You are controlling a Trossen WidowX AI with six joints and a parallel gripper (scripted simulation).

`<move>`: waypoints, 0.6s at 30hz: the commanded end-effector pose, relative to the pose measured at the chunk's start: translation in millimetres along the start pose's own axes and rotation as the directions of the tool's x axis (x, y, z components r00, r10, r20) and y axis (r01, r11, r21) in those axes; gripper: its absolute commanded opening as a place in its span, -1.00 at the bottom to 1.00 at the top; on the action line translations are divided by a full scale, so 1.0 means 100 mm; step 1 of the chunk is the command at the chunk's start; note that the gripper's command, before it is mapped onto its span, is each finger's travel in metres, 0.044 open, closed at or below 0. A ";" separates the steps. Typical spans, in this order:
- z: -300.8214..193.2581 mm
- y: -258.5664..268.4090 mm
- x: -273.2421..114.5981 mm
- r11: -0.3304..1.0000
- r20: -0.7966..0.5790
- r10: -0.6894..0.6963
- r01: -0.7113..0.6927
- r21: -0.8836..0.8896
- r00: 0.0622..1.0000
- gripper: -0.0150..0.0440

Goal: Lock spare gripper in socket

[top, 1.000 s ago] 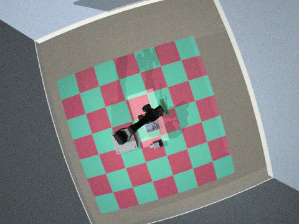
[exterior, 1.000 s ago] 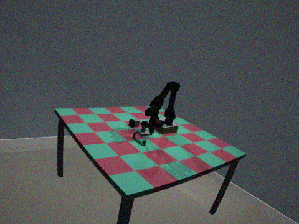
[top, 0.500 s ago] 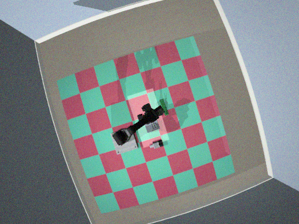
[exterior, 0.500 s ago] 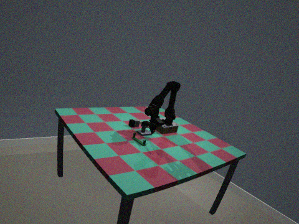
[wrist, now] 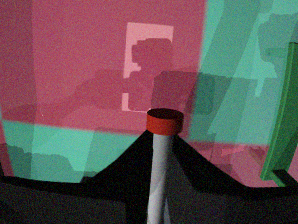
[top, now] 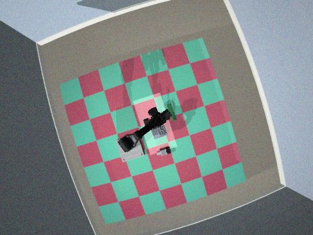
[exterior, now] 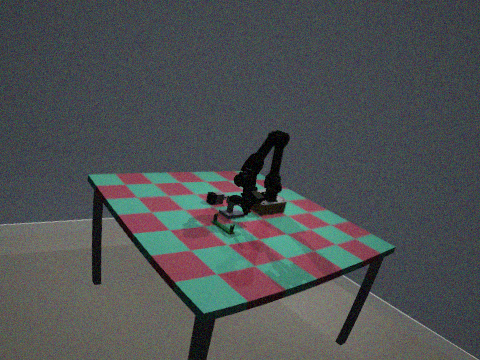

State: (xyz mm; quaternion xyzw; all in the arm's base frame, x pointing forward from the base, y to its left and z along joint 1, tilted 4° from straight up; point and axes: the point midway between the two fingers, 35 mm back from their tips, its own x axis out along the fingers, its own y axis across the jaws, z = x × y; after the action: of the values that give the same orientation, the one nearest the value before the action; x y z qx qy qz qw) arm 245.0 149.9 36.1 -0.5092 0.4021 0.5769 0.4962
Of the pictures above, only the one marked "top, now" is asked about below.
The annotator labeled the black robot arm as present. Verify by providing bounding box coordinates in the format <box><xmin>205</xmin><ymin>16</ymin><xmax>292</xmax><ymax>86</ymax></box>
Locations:
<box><xmin>118</xmin><ymin>107</ymin><xmax>172</xmax><ymax>152</ymax></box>

